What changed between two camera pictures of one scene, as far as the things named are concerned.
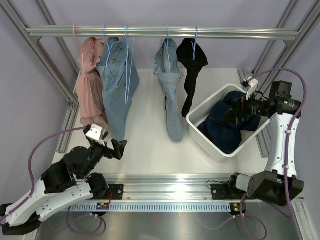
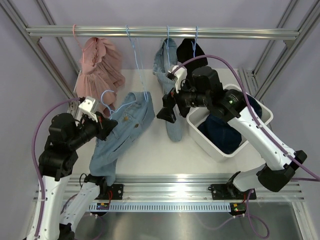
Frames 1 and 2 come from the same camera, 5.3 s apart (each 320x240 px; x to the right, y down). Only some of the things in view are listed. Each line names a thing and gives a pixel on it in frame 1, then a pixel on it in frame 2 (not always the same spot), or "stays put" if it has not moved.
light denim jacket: [117, 69] to [134, 118]
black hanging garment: [191, 54] stays put
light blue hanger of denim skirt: [109, 47] to [112, 110]
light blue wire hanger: [127, 41] to [135, 41]
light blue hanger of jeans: [167, 45] stays put
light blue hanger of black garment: [193, 47] stays put
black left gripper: [118, 147] to [104, 126]
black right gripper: [232, 116] to [167, 112]
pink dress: [90, 106] stays put
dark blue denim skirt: [225, 136] stays put
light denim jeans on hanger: [167, 70] stays put
